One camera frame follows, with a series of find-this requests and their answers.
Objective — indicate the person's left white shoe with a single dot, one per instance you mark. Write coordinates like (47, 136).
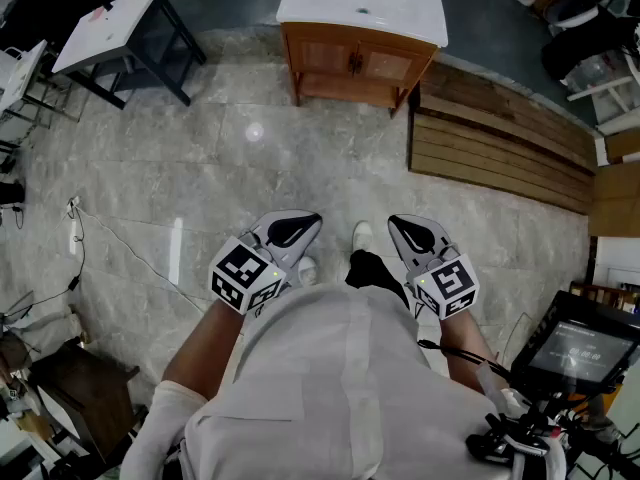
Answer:
(307, 270)

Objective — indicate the white ceramic sink basin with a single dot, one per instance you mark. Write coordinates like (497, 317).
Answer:
(325, 3)

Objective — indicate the white table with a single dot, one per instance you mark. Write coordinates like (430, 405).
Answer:
(20, 73)

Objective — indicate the person's left forearm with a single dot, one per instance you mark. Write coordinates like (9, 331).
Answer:
(205, 348)

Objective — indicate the white power strip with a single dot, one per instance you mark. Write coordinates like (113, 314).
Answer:
(73, 207)

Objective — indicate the black tablet mount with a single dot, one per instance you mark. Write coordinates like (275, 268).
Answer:
(500, 443)

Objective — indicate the dark brown wooden cabinet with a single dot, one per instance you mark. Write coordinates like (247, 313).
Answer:
(85, 393)

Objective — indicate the person's white shoe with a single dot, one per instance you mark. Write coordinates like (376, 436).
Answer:
(362, 235)
(307, 270)

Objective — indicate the black metal basin stand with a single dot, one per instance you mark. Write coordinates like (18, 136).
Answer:
(150, 58)

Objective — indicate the wooden sink cabinet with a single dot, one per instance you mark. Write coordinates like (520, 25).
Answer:
(325, 58)

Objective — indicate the flat brown cardboard box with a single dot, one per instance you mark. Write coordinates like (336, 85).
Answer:
(615, 198)

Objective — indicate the black tablet screen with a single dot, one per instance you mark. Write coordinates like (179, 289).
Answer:
(575, 353)

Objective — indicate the wooden slat platform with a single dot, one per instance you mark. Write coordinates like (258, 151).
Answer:
(500, 153)

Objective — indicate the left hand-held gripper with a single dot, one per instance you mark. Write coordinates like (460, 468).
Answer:
(245, 275)

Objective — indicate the white chair frame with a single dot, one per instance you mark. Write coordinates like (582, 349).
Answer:
(600, 88)

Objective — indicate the person's black trousers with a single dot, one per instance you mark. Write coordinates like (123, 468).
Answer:
(370, 273)

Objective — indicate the person's right white shoe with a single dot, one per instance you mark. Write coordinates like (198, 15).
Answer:
(362, 235)

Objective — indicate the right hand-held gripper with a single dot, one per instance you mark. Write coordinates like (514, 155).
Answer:
(447, 285)

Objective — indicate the person's white shirt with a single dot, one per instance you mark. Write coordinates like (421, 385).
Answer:
(325, 368)

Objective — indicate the person's right forearm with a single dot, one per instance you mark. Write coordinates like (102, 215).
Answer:
(460, 330)

